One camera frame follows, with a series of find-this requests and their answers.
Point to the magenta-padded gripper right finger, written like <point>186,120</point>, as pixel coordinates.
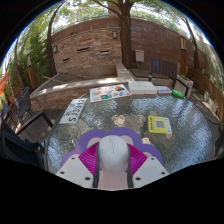
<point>150,170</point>

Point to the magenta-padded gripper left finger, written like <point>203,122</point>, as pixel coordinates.
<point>71,170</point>

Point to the white computer mouse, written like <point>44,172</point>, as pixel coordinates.
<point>113,153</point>

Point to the purple paw-shaped mouse pad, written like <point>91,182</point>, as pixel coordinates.
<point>83,140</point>

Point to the yellow square card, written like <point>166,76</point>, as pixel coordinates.
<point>159,124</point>

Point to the white number plate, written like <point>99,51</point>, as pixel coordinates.
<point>72,111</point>

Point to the black metal armchair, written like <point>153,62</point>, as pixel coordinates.
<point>16,150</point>
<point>219,145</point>

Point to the small green bottle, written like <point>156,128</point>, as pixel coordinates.
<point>178,94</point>

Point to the small blue-white book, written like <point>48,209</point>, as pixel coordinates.
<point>163,89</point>

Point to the black mesh chair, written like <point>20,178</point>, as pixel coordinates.
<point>23,103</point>

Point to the white flat box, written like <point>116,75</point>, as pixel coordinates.
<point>142,87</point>

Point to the colourful picture sheet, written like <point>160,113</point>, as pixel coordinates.
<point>110,92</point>

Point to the wooden stick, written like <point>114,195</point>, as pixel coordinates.
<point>52,79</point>

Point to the white planter box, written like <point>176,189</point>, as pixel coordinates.
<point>188,85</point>

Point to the dark wooden bench chair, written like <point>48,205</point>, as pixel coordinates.
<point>163,68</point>

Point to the large tree trunk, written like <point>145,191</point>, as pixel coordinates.
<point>126,40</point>

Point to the wooden garden lamp post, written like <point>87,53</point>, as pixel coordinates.
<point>31,71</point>
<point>183,60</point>

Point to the grey wall utility box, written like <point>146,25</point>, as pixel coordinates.
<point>139,56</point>

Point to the black wall lamp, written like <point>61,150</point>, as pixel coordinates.
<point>55,49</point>
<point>115,34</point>

